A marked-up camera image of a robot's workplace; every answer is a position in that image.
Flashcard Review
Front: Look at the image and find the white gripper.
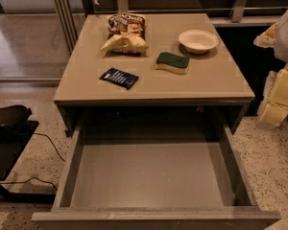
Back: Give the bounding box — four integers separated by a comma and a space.
253, 10, 288, 127

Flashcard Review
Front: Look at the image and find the green and yellow sponge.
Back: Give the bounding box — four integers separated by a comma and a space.
156, 52, 190, 75

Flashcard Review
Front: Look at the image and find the grey drawer cabinet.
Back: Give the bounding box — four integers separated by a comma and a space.
54, 13, 254, 130

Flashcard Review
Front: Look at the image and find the open grey top drawer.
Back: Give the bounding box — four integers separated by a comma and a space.
32, 113, 280, 230

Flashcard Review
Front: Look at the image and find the white paper bowl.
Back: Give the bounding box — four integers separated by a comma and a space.
179, 30, 219, 55

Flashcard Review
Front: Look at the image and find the brown chip bag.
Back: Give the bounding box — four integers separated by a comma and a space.
101, 12, 149, 54

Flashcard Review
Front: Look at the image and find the dark blue snack packet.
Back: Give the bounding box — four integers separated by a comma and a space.
100, 68, 138, 90

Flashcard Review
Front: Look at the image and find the black stand with tray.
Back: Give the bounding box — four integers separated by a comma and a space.
0, 105, 55, 204

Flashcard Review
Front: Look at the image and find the metal support bracket right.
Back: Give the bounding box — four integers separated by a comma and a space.
228, 0, 248, 23

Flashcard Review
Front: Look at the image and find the black floor cable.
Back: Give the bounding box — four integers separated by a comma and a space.
0, 131, 66, 192

